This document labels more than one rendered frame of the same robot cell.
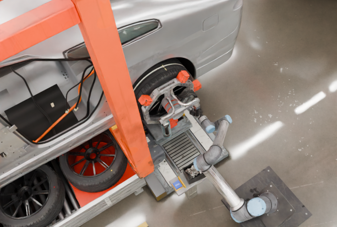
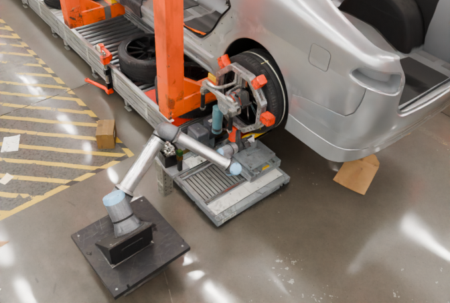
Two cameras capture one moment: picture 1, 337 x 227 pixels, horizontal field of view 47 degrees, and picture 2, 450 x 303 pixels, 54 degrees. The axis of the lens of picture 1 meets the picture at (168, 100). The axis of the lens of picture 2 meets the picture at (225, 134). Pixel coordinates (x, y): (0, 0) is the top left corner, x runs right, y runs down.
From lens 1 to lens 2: 3.09 m
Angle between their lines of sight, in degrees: 48
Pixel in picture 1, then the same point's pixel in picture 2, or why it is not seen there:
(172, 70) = (262, 70)
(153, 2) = not seen: outside the picture
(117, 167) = not seen: hidden behind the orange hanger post
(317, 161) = not seen: outside the picture
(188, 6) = (312, 8)
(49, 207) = (134, 62)
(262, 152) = (226, 268)
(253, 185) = (161, 227)
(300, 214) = (116, 281)
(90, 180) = not seen: hidden behind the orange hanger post
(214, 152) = (168, 127)
